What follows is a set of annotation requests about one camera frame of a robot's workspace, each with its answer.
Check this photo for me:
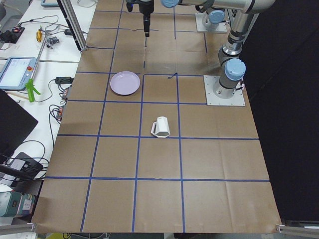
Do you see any lilac plate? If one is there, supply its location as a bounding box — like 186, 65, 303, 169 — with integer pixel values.
110, 71, 141, 96

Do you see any aluminium frame post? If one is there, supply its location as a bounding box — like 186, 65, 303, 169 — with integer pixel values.
57, 0, 87, 52

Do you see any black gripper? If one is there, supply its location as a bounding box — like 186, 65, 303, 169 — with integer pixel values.
126, 0, 154, 37

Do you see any green grabber tool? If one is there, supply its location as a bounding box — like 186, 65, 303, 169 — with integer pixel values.
24, 29, 48, 103

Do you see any black monitor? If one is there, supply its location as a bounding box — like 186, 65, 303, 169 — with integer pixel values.
0, 91, 38, 163

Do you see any teach pendant tablet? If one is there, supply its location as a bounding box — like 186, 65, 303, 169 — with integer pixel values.
0, 57, 36, 91

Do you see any black power adapter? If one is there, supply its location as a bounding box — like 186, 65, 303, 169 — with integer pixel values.
55, 77, 74, 85

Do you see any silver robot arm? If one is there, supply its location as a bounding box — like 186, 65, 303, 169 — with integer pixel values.
195, 8, 227, 33
161, 0, 274, 99

